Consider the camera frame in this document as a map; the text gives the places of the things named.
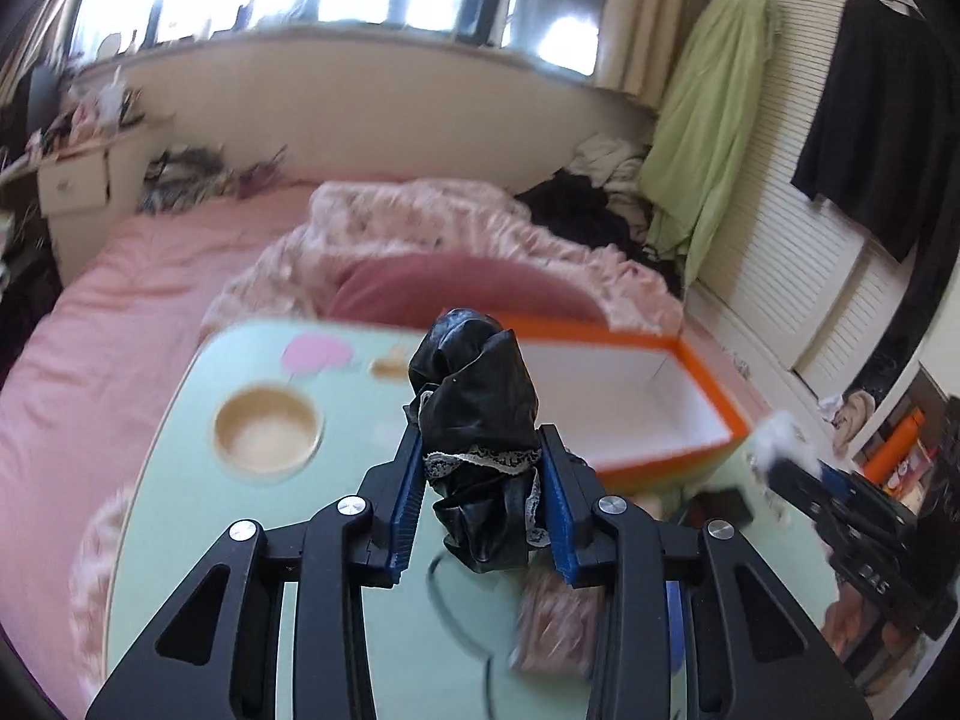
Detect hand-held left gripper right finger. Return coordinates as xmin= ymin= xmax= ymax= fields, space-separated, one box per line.
xmin=538 ymin=424 xmax=863 ymax=720

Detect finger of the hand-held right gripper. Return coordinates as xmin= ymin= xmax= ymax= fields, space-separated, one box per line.
xmin=765 ymin=456 xmax=865 ymax=523

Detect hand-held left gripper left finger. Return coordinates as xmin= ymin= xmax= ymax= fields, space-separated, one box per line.
xmin=86 ymin=424 xmax=430 ymax=720

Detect white tissue wad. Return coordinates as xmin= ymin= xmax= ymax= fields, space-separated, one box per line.
xmin=746 ymin=409 xmax=812 ymax=478

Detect black lace-trimmed cloth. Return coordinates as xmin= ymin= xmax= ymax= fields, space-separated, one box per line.
xmin=405 ymin=307 xmax=587 ymax=575

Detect orange cardboard box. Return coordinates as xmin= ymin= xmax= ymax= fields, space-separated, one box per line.
xmin=487 ymin=315 xmax=751 ymax=497

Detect mint green desktop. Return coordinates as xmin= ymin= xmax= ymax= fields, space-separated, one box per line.
xmin=105 ymin=319 xmax=848 ymax=720

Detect beige clothes heap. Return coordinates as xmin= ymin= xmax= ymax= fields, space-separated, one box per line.
xmin=821 ymin=390 xmax=875 ymax=455

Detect orange bottle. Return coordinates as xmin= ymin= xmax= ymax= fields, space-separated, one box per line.
xmin=862 ymin=409 xmax=928 ymax=481

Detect white louvered wardrobe door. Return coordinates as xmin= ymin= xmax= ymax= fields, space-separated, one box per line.
xmin=686 ymin=0 xmax=931 ymax=392

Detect dark pink pillow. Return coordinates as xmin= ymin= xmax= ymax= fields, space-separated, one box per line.
xmin=326 ymin=253 xmax=608 ymax=331

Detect pink floral quilt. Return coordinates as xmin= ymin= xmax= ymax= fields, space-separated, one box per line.
xmin=202 ymin=178 xmax=687 ymax=338

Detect pile of black clothes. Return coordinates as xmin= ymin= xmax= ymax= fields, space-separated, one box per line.
xmin=517 ymin=171 xmax=683 ymax=293

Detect pink bed sheet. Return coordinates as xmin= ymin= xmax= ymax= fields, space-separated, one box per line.
xmin=0 ymin=178 xmax=826 ymax=691

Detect pile of white clothes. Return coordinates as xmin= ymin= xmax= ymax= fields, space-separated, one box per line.
xmin=570 ymin=133 xmax=653 ymax=193

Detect hanging black sweater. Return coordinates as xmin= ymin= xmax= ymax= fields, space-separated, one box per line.
xmin=791 ymin=0 xmax=938 ymax=263

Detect hanging green cloth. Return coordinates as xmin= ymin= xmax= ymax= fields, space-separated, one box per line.
xmin=641 ymin=0 xmax=781 ymax=286

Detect grey patterned cloth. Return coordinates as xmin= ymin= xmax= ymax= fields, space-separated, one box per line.
xmin=142 ymin=146 xmax=290 ymax=212

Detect white nightstand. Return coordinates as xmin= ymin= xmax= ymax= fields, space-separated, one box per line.
xmin=37 ymin=127 xmax=178 ymax=220

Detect cream curtain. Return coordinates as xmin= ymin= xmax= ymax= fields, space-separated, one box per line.
xmin=592 ymin=0 xmax=706 ymax=102

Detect assorted small clutter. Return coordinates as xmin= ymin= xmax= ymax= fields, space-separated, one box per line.
xmin=30 ymin=67 xmax=151 ymax=158

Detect black cable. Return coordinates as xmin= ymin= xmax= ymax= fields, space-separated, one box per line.
xmin=424 ymin=549 xmax=526 ymax=720

